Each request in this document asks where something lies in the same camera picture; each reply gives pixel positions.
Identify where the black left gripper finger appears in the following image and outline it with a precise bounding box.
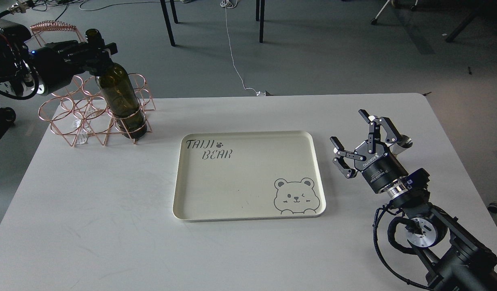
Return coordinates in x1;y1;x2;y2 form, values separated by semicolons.
54;40;91;55
74;42;118;76

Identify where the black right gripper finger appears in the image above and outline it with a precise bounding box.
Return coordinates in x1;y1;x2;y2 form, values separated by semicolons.
358;109;403;154
330;136;366;178

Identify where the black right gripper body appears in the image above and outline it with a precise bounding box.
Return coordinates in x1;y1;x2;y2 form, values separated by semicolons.
354;142;408;194

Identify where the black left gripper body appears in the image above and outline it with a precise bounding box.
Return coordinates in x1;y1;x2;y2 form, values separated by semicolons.
30;44;84;95

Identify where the dark green wine bottle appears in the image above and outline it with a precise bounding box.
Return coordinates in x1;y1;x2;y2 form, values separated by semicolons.
85;28;147;140

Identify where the steel double jigger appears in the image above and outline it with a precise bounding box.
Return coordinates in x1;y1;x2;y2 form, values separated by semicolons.
390;135;413;156

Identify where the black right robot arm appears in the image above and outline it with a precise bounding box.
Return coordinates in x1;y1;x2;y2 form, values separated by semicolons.
331;109;497;291

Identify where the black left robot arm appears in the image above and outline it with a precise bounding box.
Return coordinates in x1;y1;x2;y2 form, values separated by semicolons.
0;0;118;139

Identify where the black table leg left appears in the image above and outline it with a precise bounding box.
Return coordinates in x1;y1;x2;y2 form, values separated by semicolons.
159;0;179;47

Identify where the black table leg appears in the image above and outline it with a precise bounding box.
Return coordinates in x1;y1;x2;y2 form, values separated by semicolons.
159;0;179;47
255;0;266;44

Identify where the chair base with caster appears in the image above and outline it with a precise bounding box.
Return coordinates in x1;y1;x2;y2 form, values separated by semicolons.
370;0;421;26

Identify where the cream bear serving tray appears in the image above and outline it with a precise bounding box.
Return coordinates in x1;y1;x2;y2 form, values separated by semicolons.
173;131;326;221

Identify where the black table leg right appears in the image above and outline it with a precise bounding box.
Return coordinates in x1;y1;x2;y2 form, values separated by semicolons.
255;0;266;44

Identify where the black floor cable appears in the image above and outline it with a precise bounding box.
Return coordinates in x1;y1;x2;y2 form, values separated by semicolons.
30;0;160;13

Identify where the copper wire wine rack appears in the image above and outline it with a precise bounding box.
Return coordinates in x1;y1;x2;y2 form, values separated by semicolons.
32;21;156;147

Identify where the white floor cable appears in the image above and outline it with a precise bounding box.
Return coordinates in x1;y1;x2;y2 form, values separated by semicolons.
219;0;266;97

